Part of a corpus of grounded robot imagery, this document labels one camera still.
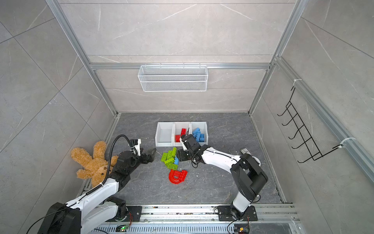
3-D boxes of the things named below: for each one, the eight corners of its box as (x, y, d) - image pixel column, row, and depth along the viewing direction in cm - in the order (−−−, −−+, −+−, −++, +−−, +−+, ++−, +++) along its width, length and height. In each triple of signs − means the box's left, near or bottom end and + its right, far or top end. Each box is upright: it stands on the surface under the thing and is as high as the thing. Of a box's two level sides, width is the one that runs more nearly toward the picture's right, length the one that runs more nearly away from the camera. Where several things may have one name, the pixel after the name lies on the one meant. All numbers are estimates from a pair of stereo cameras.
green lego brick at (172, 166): (165, 167, 92) (165, 165, 90) (167, 162, 94) (167, 161, 92) (177, 170, 90) (176, 169, 88) (178, 166, 92) (178, 164, 90)
